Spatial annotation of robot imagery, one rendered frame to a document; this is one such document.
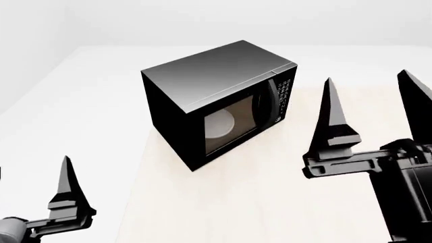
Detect microwave door with window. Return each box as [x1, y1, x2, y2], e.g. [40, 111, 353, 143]
[184, 72, 280, 172]

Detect white round turntable plate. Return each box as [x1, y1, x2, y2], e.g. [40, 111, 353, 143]
[204, 107, 236, 140]

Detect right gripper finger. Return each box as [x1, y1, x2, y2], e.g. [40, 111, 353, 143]
[396, 69, 432, 146]
[310, 77, 362, 161]

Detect black curved door handle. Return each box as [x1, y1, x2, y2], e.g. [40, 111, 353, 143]
[267, 78, 281, 128]

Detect black microwave oven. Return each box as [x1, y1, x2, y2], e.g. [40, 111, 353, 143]
[140, 39, 298, 172]

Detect microwave keypad control panel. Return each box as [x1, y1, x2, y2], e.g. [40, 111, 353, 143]
[274, 64, 298, 126]

